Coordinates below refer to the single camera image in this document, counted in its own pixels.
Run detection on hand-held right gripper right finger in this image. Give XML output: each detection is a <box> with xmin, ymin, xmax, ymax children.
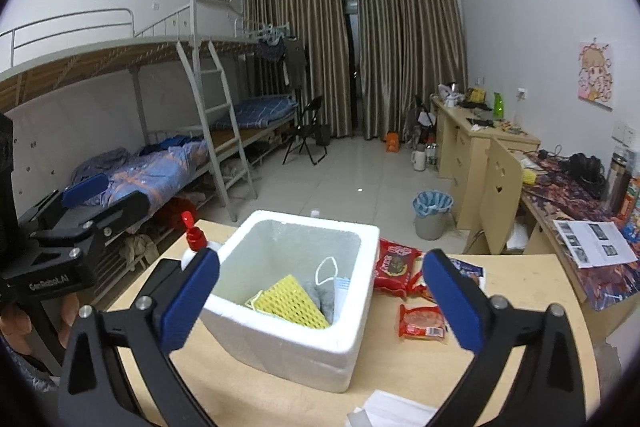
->
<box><xmin>422</xmin><ymin>248</ymin><xmax>588</xmax><ymax>427</ymax></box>

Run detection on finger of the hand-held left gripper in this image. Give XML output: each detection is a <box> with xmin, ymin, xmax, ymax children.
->
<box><xmin>31</xmin><ymin>191</ymin><xmax>152</xmax><ymax>267</ymax></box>
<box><xmin>17</xmin><ymin>173</ymin><xmax>110</xmax><ymax>230</ymax></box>

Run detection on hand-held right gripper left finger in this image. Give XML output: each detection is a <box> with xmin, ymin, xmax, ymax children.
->
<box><xmin>57</xmin><ymin>247</ymin><xmax>222</xmax><ymax>427</ymax></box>

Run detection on yellow foam net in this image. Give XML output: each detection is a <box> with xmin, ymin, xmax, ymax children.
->
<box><xmin>245</xmin><ymin>274</ymin><xmax>332</xmax><ymax>330</ymax></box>

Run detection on white foam box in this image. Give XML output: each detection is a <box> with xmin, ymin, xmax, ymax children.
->
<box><xmin>199</xmin><ymin>209</ymin><xmax>381</xmax><ymax>394</ymax></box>

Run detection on blue face mask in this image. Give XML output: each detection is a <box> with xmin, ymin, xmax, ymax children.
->
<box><xmin>315</xmin><ymin>256</ymin><xmax>353</xmax><ymax>309</ymax></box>

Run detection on grey sock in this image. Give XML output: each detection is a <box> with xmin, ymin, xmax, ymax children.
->
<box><xmin>305</xmin><ymin>282</ymin><xmax>342</xmax><ymax>323</ymax></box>

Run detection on person's left hand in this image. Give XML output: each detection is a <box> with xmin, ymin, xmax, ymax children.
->
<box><xmin>0</xmin><ymin>292</ymin><xmax>82</xmax><ymax>358</ymax></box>

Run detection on small red snack packet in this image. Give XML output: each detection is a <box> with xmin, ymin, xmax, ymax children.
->
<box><xmin>399</xmin><ymin>304</ymin><xmax>448</xmax><ymax>344</ymax></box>

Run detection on crumpled red snack packet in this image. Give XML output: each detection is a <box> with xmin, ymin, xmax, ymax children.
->
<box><xmin>410</xmin><ymin>269</ymin><xmax>441</xmax><ymax>304</ymax></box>

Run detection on blue and white packet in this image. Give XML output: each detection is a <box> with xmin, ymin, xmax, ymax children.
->
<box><xmin>447</xmin><ymin>257</ymin><xmax>487</xmax><ymax>293</ymax></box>

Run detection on beige cloth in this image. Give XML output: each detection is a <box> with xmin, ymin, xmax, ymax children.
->
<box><xmin>122</xmin><ymin>234</ymin><xmax>158</xmax><ymax>269</ymax></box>

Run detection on blue patterned quilt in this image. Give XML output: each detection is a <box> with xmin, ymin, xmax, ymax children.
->
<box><xmin>72</xmin><ymin>139</ymin><xmax>211</xmax><ymax>208</ymax></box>

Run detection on red cloth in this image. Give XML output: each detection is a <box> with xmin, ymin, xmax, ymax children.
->
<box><xmin>165</xmin><ymin>197</ymin><xmax>193</xmax><ymax>224</ymax></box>

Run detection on red-capped pump bottle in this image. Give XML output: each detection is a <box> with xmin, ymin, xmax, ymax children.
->
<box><xmin>181</xmin><ymin>212</ymin><xmax>221</xmax><ymax>269</ymax></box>

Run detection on large red snack packet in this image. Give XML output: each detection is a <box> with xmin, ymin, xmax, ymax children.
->
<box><xmin>374</xmin><ymin>239</ymin><xmax>426</xmax><ymax>300</ymax></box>

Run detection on grey trash bin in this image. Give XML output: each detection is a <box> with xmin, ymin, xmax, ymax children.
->
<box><xmin>412</xmin><ymin>189</ymin><xmax>455</xmax><ymax>240</ymax></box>

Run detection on white paper sheets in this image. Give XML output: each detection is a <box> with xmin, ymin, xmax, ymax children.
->
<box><xmin>347</xmin><ymin>389</ymin><xmax>441</xmax><ymax>427</ymax></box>

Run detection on wooden chair with face cutout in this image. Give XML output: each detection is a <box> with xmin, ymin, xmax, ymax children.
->
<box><xmin>465</xmin><ymin>137</ymin><xmax>526</xmax><ymax>255</ymax></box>

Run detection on white metal bunk bed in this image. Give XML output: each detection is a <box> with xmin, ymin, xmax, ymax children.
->
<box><xmin>0</xmin><ymin>7</ymin><xmax>301</xmax><ymax>303</ymax></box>

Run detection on white bunk bed ladder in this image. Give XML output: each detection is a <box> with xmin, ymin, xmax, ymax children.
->
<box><xmin>176</xmin><ymin>38</ymin><xmax>258</xmax><ymax>223</ymax></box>

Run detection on wooden desk with drawers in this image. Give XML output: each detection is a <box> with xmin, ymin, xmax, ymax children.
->
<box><xmin>430</xmin><ymin>94</ymin><xmax>542</xmax><ymax>230</ymax></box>

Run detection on printed paper sheets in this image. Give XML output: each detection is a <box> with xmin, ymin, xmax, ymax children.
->
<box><xmin>552</xmin><ymin>219</ymin><xmax>640</xmax><ymax>268</ymax></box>

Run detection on wooden desk with patterned mat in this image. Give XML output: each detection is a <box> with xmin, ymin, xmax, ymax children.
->
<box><xmin>517</xmin><ymin>152</ymin><xmax>640</xmax><ymax>343</ymax></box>

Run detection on blue checked bedding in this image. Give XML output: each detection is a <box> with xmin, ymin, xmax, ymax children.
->
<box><xmin>210</xmin><ymin>96</ymin><xmax>298</xmax><ymax>130</ymax></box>

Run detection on black headphones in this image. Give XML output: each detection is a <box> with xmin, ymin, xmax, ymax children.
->
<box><xmin>557</xmin><ymin>153</ymin><xmax>607</xmax><ymax>188</ymax></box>

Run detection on dark thermos flask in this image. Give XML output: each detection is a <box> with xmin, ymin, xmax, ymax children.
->
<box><xmin>602</xmin><ymin>152</ymin><xmax>632</xmax><ymax>215</ymax></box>

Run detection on black folding chair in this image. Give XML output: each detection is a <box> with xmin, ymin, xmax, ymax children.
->
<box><xmin>282</xmin><ymin>96</ymin><xmax>331</xmax><ymax>165</ymax></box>

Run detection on white kettle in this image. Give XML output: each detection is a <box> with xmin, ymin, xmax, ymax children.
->
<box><xmin>440</xmin><ymin>83</ymin><xmax>463</xmax><ymax>108</ymax></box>

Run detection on dark hanging clothes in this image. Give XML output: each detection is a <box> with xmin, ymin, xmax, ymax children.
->
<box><xmin>257</xmin><ymin>38</ymin><xmax>308</xmax><ymax>88</ymax></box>

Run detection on brown curtain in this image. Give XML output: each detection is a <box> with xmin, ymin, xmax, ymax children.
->
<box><xmin>242</xmin><ymin>0</ymin><xmax>351</xmax><ymax>140</ymax></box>
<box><xmin>354</xmin><ymin>0</ymin><xmax>468</xmax><ymax>140</ymax></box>

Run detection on glass balcony door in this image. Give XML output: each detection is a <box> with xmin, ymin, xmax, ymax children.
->
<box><xmin>340</xmin><ymin>0</ymin><xmax>361</xmax><ymax>138</ymax></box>

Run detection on cartoon wall poster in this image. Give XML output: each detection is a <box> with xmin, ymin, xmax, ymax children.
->
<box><xmin>577</xmin><ymin>38</ymin><xmax>615</xmax><ymax>110</ymax></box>

